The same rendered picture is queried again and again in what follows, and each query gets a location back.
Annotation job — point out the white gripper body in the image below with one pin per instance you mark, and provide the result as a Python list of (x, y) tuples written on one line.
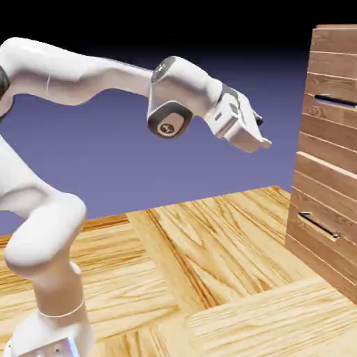
[(248, 134)]

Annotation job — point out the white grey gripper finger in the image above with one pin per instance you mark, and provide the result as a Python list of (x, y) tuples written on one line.
[(266, 143), (259, 120)]

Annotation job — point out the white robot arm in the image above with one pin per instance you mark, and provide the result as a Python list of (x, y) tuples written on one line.
[(178, 83)]

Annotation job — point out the wooden plank cabinet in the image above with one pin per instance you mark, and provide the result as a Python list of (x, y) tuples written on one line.
[(329, 181)]

